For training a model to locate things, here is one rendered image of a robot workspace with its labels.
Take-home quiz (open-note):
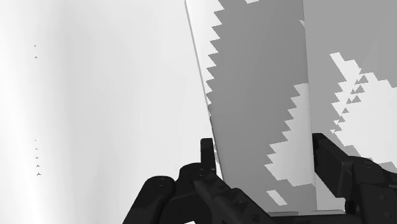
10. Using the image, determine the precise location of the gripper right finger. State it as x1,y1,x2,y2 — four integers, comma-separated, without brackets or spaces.
312,132,397,224

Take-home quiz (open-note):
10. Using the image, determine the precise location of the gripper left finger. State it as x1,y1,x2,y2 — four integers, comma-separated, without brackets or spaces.
122,138,274,224

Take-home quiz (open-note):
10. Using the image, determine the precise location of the white rectangular block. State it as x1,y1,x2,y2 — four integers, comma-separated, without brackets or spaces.
185,0,345,216

